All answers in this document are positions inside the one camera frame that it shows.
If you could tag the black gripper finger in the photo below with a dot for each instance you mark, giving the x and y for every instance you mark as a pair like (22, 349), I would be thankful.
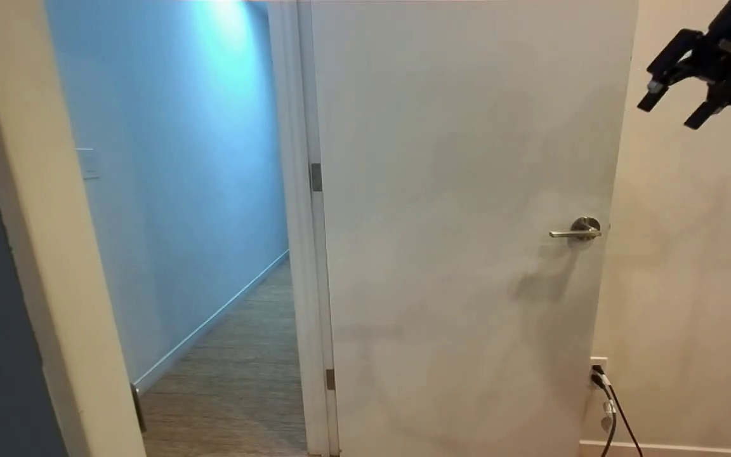
(677, 60)
(722, 95)

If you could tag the white interior door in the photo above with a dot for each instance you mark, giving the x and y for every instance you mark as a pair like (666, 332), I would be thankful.
(456, 211)

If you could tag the silver door hinge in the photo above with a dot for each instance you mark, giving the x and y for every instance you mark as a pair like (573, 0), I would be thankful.
(314, 177)
(330, 380)

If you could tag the cream door jamb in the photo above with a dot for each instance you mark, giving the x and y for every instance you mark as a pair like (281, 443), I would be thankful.
(52, 255)

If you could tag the white plug adapter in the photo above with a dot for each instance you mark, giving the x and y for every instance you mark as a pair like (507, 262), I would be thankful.
(610, 417)

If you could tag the white room baseboard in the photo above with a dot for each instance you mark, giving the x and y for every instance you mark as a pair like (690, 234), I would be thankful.
(677, 448)

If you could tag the hallway baseboard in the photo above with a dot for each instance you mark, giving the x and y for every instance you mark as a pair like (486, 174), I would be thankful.
(214, 320)

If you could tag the dark strike plate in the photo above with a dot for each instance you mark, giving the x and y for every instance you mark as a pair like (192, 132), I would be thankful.
(137, 406)

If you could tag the white wall outlet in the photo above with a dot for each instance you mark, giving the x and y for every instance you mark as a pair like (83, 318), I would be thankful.
(600, 361)

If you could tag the white hinge-side door frame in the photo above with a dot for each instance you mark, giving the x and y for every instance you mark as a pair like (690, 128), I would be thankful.
(302, 255)

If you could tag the white light switch plate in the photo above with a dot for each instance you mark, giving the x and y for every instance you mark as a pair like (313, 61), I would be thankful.
(88, 163)

